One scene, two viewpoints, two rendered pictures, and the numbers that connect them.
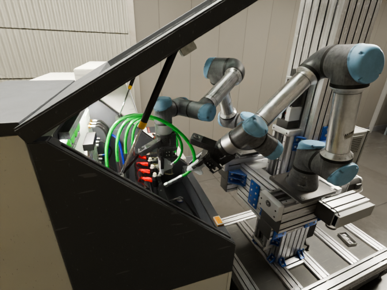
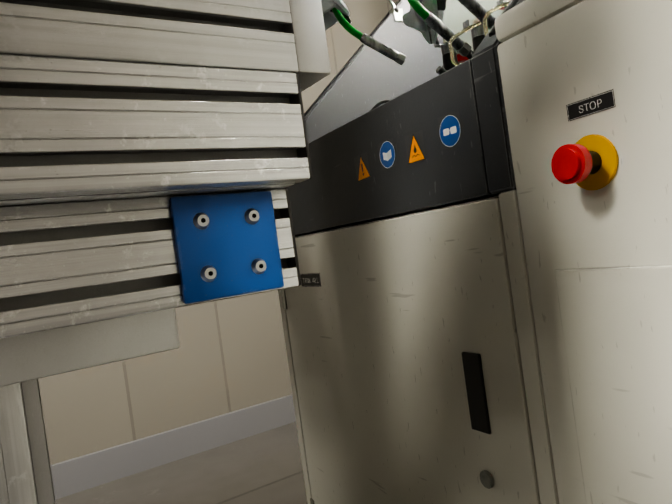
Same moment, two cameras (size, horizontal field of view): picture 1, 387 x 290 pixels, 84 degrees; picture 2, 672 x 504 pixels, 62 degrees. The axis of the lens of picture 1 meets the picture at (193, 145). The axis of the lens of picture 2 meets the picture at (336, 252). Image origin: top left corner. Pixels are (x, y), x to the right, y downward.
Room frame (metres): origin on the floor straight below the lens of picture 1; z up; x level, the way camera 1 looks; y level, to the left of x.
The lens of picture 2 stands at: (1.85, -0.27, 0.75)
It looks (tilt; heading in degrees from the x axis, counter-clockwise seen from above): 0 degrees down; 170
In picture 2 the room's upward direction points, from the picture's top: 8 degrees counter-clockwise
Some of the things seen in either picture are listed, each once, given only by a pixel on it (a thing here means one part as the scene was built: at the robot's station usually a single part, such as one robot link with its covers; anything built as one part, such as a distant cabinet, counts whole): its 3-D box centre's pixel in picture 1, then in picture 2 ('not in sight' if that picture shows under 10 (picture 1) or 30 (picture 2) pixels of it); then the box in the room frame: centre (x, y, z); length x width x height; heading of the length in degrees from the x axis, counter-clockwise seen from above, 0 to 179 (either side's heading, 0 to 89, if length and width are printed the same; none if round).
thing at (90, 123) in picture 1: (95, 141); not in sight; (1.01, 0.51, 1.20); 0.13 x 0.03 x 0.31; 19
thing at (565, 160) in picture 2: not in sight; (579, 163); (1.38, 0.06, 0.80); 0.05 x 0.04 x 0.05; 19
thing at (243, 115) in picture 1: (247, 122); not in sight; (1.39, -0.36, 1.20); 0.13 x 0.12 x 0.14; 56
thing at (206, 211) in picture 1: (200, 205); (356, 174); (0.94, -0.05, 0.87); 0.62 x 0.04 x 0.16; 19
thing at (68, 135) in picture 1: (79, 110); not in sight; (0.78, 0.43, 1.43); 0.54 x 0.03 x 0.02; 19
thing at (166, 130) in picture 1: (163, 128); not in sight; (0.88, 0.13, 1.33); 0.08 x 0.08 x 0.05
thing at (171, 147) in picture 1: (166, 145); not in sight; (0.88, 0.12, 1.25); 0.09 x 0.08 x 0.12; 109
